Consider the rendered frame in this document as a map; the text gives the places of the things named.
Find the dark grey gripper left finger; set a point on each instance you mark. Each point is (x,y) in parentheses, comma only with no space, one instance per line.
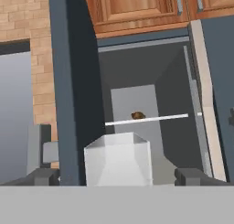
(42,177)

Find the dark grey fridge door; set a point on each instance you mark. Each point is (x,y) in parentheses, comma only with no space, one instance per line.
(218,90)

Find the narrow wooden cupboard door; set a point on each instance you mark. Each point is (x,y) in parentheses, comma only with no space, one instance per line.
(218,0)

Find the wide wooden cupboard door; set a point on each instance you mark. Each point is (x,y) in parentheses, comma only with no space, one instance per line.
(134,8)

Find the brown chicken drumstick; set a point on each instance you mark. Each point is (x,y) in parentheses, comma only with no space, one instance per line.
(138,115)

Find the dark grey freezer door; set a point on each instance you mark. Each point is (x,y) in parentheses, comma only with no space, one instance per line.
(76,90)

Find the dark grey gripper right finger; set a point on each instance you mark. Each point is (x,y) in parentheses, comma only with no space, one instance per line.
(190,177)

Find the white fridge drawer bin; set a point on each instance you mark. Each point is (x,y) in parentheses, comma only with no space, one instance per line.
(119,160)

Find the dark grey fridge body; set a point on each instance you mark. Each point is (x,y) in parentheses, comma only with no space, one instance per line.
(170,90)

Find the pale grey flat panel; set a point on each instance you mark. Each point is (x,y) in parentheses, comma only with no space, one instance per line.
(15,118)

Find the white fridge shelf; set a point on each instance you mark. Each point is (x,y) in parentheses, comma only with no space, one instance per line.
(146,119)

